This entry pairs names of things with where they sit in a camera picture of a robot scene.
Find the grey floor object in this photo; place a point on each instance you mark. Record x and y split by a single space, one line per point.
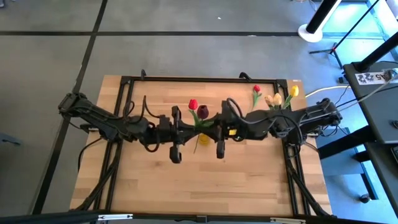
9 140

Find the black caster wheel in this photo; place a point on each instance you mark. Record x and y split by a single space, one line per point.
364 198

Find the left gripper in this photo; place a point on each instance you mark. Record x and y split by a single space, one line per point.
171 130

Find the cream artificial tulip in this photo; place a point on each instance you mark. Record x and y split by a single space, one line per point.
277 99

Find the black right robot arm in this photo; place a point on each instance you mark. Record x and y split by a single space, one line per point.
295 119

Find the white round stand base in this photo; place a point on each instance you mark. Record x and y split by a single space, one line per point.
308 33

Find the black diagonal pole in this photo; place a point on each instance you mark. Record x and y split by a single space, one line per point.
379 53

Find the black desk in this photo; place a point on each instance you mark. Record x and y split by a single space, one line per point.
385 130

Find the black tripod stand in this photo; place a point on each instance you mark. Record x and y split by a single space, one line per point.
334 48

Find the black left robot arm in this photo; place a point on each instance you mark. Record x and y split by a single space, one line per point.
93 113

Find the yellow glass vase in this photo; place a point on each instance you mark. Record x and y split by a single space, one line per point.
204 140

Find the red artificial tulip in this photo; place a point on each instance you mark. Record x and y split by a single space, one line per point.
193 104
256 88

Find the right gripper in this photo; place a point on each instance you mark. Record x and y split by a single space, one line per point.
230 127

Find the yellow artificial tulip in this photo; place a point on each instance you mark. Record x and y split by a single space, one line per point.
294 91

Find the peach artificial tulip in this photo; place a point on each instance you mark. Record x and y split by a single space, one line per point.
269 100

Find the white printed label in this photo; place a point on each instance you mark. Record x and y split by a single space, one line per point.
367 77

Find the black aluminium crossbar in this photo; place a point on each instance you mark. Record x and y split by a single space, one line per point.
46 217

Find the black metal table frame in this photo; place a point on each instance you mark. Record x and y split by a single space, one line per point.
161 78

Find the dark maroon artificial tulip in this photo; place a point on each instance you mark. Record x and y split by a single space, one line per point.
202 111

